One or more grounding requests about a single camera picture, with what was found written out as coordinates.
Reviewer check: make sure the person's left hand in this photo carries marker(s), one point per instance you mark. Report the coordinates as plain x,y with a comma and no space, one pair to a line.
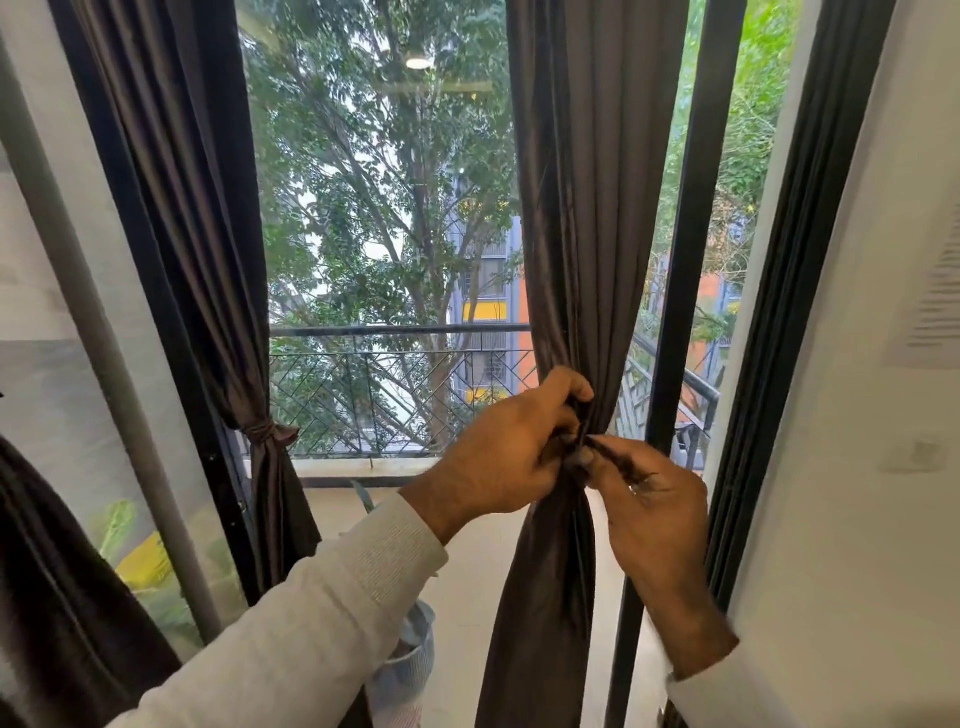
502,465

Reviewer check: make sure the person's right hand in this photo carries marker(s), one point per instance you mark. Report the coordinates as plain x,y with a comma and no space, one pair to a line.
660,547

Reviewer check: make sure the curtain tie with white tag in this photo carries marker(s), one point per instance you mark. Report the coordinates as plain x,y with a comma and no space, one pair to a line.
266,433

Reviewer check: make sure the dark brown curtain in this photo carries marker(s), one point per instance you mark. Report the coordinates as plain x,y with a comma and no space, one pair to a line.
592,187
187,187
60,600

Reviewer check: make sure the person's right forearm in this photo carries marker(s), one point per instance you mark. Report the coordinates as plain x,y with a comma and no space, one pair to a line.
712,701

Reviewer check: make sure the person's left forearm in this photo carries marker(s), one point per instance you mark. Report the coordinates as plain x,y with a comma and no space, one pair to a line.
300,645

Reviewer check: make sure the orange brick building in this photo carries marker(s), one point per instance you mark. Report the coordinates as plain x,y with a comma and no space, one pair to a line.
525,337

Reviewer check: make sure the black metal balcony railing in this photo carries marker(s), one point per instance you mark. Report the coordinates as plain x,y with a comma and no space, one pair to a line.
375,330

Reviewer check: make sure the rubber plant in grey pot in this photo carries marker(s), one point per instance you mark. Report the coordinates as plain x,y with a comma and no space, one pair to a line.
405,675

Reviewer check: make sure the white text paper sheet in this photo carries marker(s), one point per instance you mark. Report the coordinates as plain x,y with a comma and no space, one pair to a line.
930,315

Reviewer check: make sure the yellow cardboard box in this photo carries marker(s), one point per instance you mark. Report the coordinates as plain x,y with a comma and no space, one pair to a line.
146,562

